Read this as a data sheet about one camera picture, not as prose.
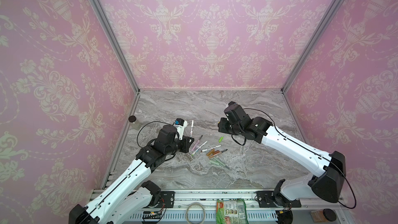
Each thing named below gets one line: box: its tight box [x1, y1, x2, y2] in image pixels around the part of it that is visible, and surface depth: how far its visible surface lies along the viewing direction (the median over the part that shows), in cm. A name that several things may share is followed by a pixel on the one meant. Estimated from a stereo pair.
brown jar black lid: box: [310, 208, 337, 223], surface depth 65 cm
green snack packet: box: [216, 198, 249, 224], surface depth 71 cm
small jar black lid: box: [128, 115, 137, 123], surface depth 94 cm
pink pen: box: [190, 134, 203, 152], surface depth 94 cm
